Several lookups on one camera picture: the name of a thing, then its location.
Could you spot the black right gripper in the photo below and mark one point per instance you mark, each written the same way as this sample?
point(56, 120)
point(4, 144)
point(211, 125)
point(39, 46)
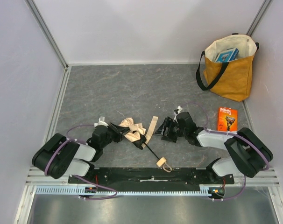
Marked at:
point(169, 129)

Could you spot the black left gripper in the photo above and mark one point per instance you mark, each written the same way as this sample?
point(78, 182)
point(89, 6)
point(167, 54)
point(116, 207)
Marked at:
point(119, 133)

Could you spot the beige folding umbrella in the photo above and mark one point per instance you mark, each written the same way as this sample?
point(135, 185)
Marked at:
point(141, 136)

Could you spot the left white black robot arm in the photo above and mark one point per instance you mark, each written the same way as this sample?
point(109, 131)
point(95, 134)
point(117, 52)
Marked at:
point(63, 155)

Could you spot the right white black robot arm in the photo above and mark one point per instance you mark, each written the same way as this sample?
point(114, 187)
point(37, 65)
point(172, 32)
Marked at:
point(247, 153)

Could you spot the orange razor package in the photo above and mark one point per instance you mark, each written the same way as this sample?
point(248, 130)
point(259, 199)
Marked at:
point(227, 119)

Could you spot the mustard tote bag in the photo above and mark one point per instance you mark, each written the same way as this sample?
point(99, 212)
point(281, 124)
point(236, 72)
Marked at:
point(230, 79)

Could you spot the blue razor box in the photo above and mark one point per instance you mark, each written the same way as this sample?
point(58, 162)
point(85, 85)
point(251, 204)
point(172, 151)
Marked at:
point(227, 55)

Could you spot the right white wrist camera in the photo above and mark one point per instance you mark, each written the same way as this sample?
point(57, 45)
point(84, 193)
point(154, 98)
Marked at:
point(176, 112)

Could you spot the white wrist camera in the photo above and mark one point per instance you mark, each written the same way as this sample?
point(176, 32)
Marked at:
point(176, 112)
point(101, 122)

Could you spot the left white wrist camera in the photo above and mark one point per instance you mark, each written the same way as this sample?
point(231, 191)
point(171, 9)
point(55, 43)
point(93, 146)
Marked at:
point(101, 122)

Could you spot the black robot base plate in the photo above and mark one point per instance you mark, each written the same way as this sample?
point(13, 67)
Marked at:
point(155, 178)

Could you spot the white slotted cable duct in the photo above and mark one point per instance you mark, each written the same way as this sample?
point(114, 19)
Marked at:
point(85, 190)

